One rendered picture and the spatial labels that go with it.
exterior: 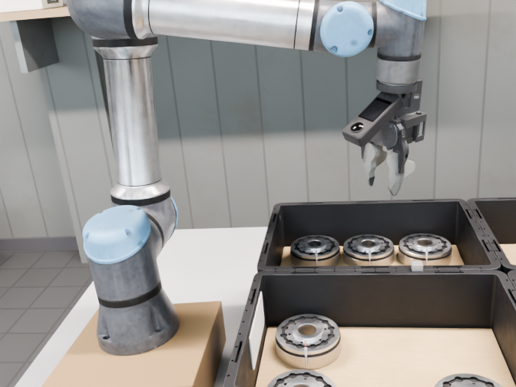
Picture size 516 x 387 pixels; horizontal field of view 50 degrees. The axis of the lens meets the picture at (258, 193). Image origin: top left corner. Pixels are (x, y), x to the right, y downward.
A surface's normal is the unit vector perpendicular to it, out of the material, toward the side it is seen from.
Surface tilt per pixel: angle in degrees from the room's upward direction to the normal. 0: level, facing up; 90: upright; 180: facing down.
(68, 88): 90
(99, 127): 90
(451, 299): 90
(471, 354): 0
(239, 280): 0
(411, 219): 90
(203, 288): 0
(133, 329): 69
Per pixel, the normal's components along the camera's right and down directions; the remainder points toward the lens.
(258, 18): -0.09, 0.24
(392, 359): -0.08, -0.93
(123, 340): -0.12, 0.03
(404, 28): -0.10, 0.44
